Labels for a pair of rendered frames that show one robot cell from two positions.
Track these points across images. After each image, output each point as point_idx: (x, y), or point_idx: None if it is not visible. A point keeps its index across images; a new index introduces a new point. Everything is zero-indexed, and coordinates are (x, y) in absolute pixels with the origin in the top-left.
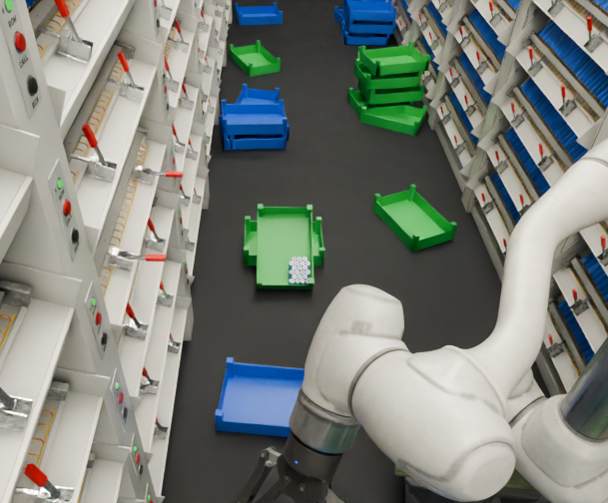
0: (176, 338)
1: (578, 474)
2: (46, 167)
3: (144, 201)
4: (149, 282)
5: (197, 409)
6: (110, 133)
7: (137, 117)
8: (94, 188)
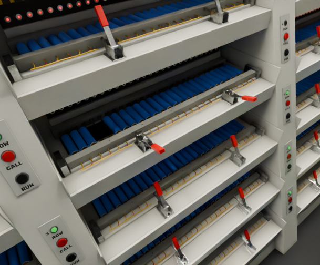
0: (257, 243)
1: None
2: None
3: (212, 113)
4: (208, 182)
5: None
6: (164, 37)
7: (204, 32)
8: (95, 62)
